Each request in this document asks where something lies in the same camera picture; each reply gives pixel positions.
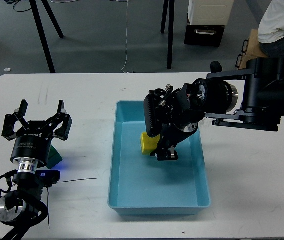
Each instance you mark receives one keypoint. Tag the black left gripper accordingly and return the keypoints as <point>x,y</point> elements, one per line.
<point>34,138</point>

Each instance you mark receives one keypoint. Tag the seated person white shirt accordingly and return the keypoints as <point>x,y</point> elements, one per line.
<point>271,30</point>

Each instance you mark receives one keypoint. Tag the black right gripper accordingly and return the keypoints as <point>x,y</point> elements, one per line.
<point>173,129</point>

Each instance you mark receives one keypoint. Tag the white storage box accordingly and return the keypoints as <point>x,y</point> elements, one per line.
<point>209,12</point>

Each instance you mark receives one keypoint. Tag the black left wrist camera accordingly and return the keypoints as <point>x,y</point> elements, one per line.
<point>48,177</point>

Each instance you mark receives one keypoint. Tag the yellow block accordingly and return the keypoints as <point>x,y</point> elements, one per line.
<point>148,144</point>

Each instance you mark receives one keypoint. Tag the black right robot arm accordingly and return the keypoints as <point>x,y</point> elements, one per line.
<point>249,98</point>

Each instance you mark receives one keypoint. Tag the cardboard box with handles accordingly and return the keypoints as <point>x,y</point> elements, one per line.
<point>250,50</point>

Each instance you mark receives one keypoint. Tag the green block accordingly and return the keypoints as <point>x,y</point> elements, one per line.
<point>54,158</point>

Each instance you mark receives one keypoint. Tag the black tripod legs right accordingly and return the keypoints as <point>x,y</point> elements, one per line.
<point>168,18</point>

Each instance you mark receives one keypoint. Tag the black storage box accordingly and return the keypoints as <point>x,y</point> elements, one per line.
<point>204,35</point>

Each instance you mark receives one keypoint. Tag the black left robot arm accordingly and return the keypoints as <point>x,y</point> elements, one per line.
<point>21,189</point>

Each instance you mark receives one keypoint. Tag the blue plastic box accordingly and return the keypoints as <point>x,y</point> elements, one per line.
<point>141,185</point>

